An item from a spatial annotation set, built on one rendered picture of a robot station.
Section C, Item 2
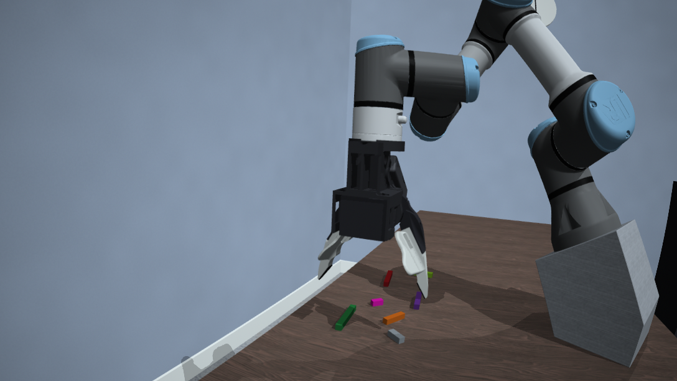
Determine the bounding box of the orange rectangular rod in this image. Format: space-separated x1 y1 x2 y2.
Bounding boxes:
383 311 405 325

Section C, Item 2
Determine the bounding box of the purple rod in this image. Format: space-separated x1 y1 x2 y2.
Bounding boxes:
413 291 422 310

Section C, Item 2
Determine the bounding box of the red rod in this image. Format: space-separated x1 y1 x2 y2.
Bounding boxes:
383 270 393 287

